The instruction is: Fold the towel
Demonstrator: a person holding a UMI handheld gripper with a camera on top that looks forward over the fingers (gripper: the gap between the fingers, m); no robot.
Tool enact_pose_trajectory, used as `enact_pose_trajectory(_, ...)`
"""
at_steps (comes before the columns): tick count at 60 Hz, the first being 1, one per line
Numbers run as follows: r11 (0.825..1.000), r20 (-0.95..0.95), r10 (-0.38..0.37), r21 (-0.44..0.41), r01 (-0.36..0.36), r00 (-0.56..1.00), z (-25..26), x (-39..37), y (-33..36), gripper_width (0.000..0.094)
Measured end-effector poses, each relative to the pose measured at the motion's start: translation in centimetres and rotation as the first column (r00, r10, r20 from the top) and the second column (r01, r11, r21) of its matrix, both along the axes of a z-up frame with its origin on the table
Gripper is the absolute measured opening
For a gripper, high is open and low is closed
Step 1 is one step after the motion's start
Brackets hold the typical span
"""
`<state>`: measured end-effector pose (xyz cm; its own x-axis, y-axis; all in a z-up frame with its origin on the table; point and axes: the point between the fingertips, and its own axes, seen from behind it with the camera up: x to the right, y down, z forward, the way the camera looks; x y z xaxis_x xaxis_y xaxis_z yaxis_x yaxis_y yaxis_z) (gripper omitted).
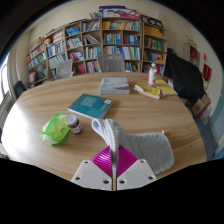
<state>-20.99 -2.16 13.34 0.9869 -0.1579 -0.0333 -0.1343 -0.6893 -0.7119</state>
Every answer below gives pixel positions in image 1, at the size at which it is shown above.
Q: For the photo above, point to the grey mesh chair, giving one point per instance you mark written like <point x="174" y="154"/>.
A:
<point x="111" y="63"/>
<point x="64" y="69"/>

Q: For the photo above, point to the cardboard box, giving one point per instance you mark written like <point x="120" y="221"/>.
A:
<point x="200" y="106"/>

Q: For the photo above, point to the black cloth cover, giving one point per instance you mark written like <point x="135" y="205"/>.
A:
<point x="183" y="76"/>

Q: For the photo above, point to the teal book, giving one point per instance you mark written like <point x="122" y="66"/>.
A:
<point x="90" y="106"/>

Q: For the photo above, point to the light grey waffle towel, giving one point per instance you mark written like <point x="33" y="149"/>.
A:
<point x="146" y="146"/>

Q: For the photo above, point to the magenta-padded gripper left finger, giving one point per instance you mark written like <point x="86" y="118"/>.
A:
<point x="91" y="175"/>

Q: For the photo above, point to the red wall hanging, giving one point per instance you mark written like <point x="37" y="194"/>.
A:
<point x="207" y="72"/>

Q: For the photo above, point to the green plastic bag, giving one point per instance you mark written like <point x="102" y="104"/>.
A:
<point x="54" y="131"/>

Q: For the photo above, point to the white bottle with red label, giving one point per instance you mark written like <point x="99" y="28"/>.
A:
<point x="152" y="75"/>

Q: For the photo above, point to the red jam jar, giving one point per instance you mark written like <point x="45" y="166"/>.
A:
<point x="74" y="124"/>

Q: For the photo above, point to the wooden bookshelf with books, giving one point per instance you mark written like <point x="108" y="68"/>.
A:
<point x="113" y="40"/>

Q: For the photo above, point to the black office chair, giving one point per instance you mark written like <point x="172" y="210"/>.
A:
<point x="19" y="89"/>

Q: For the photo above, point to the small wall shelf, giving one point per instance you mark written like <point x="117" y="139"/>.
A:
<point x="194" y="56"/>

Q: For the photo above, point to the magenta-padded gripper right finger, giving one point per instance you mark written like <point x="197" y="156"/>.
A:
<point x="136" y="174"/>

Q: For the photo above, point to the grey book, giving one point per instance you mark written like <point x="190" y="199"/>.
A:
<point x="114" y="86"/>

